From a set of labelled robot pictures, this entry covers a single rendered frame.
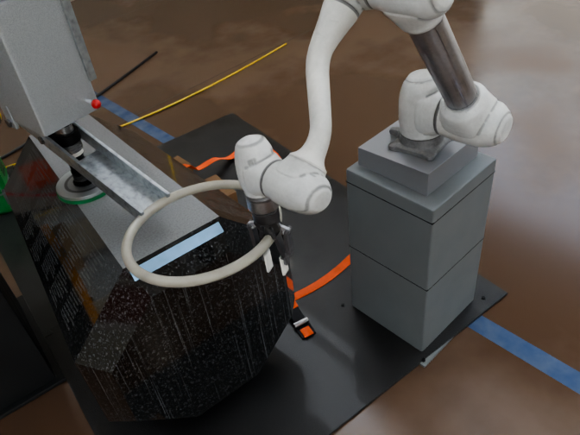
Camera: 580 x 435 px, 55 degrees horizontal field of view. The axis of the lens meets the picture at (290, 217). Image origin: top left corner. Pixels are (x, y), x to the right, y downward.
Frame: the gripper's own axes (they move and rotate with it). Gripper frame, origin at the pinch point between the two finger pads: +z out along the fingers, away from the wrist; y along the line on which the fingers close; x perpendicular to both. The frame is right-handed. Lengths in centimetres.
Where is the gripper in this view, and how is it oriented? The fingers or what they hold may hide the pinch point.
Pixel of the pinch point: (276, 262)
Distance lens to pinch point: 165.4
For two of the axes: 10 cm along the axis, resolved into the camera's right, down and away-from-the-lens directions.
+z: 1.4, 8.0, 5.9
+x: -4.1, 5.9, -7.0
